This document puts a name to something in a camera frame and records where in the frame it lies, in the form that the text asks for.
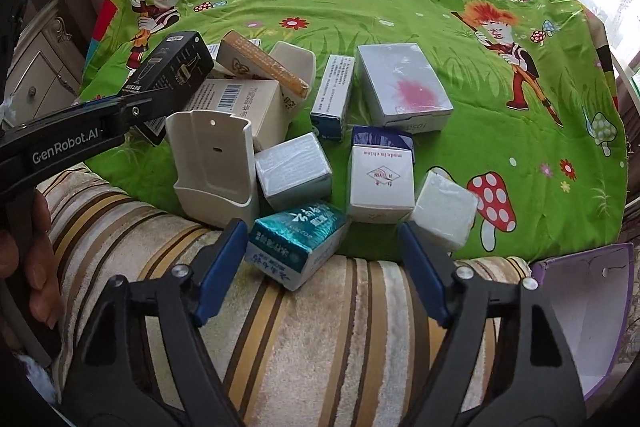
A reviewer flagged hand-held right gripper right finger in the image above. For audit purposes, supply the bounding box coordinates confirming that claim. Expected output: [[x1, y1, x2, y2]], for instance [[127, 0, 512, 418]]
[[397, 221, 586, 427]]

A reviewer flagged white plastic wall holder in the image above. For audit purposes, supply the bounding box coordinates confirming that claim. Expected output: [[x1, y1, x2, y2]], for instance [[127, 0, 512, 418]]
[[267, 41, 317, 108], [165, 109, 261, 230]]

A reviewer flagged cream carved nightstand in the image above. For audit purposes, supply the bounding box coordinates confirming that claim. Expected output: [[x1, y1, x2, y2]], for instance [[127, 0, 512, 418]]
[[0, 24, 86, 128]]

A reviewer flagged orange and white box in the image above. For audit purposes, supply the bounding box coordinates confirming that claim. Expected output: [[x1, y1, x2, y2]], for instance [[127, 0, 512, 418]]
[[216, 30, 311, 100]]

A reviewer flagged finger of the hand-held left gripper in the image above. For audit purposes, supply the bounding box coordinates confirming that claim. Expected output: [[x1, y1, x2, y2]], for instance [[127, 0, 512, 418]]
[[116, 88, 174, 132], [75, 94, 123, 108]]

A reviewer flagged small white box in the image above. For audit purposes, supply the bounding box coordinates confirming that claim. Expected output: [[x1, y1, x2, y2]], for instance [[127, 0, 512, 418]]
[[205, 42, 223, 80]]

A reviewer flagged green cartoon printed blanket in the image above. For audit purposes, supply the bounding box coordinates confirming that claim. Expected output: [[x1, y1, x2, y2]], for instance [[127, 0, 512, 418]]
[[75, 0, 628, 263]]

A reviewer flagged white cube box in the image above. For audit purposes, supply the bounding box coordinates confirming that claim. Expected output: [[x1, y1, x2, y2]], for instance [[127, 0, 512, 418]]
[[412, 169, 480, 253]]

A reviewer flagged narrow white and blue box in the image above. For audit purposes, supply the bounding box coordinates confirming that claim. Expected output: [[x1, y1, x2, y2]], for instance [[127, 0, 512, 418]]
[[310, 54, 357, 142]]

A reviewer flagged white fluffy cloth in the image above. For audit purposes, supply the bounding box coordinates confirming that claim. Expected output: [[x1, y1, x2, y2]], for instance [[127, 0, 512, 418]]
[[15, 352, 57, 404]]

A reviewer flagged white box with blue top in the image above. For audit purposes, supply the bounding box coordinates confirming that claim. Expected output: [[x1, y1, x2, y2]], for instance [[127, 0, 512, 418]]
[[346, 125, 417, 224]]

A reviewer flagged large grey pink-stained box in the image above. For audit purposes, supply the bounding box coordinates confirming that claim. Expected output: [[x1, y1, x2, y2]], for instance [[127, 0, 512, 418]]
[[356, 43, 455, 135]]

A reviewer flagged black printed box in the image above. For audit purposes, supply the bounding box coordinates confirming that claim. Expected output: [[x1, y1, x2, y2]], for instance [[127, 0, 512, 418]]
[[131, 30, 215, 145]]

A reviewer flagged large white barcode box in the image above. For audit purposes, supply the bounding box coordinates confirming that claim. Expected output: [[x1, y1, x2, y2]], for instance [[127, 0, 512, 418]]
[[182, 78, 288, 152]]

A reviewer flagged purple cardboard box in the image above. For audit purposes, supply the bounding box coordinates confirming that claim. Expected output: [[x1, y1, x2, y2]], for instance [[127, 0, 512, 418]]
[[531, 243, 637, 408]]

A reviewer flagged grey cube box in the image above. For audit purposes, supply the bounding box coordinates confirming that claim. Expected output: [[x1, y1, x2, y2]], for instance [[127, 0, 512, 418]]
[[255, 132, 333, 212]]

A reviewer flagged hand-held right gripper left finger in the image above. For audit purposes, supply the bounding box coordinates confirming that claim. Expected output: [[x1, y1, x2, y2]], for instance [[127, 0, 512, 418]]
[[60, 218, 249, 427]]

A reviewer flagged person's left hand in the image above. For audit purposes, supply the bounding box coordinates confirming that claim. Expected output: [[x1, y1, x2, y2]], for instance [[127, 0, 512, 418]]
[[0, 193, 64, 329]]

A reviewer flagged teal and white box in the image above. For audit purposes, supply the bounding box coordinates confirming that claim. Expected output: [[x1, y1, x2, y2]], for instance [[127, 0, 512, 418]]
[[244, 202, 350, 293]]

